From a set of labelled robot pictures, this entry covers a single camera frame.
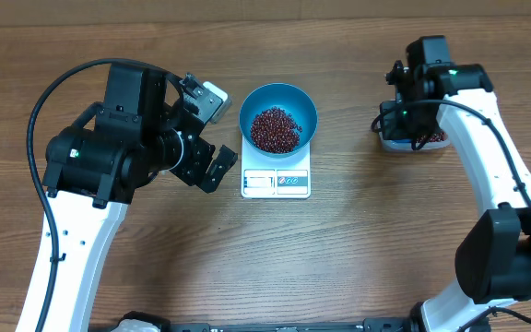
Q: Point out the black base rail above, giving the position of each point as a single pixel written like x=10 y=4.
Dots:
x=138 y=321

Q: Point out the red beans in container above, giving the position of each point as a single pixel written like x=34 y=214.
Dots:
x=434 y=138

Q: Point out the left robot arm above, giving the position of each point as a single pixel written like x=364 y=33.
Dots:
x=149 y=121

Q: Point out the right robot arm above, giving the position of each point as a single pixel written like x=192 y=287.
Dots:
x=493 y=263

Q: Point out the blue plastic measuring scoop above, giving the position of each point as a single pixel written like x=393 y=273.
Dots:
x=400 y=145

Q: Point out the teal metal bowl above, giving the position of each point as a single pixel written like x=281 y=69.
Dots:
x=293 y=100

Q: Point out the red beans in bowl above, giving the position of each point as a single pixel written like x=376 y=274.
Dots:
x=275 y=131

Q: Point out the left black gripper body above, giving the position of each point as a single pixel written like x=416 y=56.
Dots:
x=194 y=161

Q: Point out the white digital kitchen scale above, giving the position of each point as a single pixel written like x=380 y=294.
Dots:
x=275 y=177

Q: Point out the clear plastic food container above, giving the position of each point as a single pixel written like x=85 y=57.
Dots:
x=391 y=126

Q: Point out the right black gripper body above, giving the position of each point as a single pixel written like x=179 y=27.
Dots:
x=409 y=122

